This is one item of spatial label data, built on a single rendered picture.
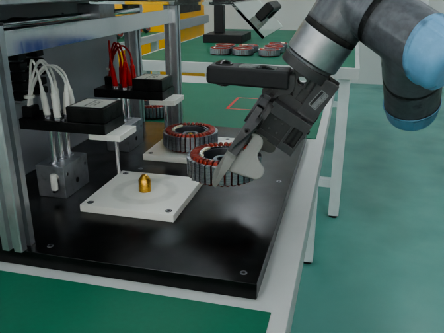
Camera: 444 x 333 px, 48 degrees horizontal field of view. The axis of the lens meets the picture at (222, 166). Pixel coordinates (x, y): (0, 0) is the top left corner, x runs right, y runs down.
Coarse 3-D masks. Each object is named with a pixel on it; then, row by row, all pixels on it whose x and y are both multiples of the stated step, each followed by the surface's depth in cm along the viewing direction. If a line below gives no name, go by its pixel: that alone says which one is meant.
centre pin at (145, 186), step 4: (140, 176) 78; (144, 176) 78; (148, 176) 79; (140, 180) 78; (144, 180) 78; (148, 180) 78; (140, 184) 78; (144, 184) 78; (148, 184) 78; (140, 188) 78; (144, 188) 78; (148, 188) 79; (144, 192) 78
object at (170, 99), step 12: (132, 84) 97; (144, 84) 96; (156, 84) 95; (168, 84) 99; (96, 96) 99; (108, 96) 98; (120, 96) 98; (132, 96) 97; (144, 96) 96; (156, 96) 96; (168, 96) 99; (180, 96) 100
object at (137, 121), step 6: (132, 120) 104; (138, 120) 104; (138, 126) 104; (138, 132) 105; (126, 138) 100; (132, 138) 102; (138, 138) 105; (108, 144) 102; (120, 144) 101; (126, 144) 101; (132, 144) 102; (138, 144) 105; (120, 150) 102; (126, 150) 101
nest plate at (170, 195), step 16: (128, 176) 85; (160, 176) 85; (176, 176) 85; (96, 192) 79; (112, 192) 79; (128, 192) 79; (160, 192) 79; (176, 192) 79; (192, 192) 79; (80, 208) 75; (96, 208) 74; (112, 208) 73; (128, 208) 73; (144, 208) 73; (160, 208) 73; (176, 208) 73
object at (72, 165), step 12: (72, 156) 82; (84, 156) 83; (36, 168) 79; (48, 168) 78; (60, 168) 78; (72, 168) 80; (84, 168) 84; (48, 180) 79; (60, 180) 78; (72, 180) 80; (84, 180) 84; (48, 192) 80; (60, 192) 79; (72, 192) 81
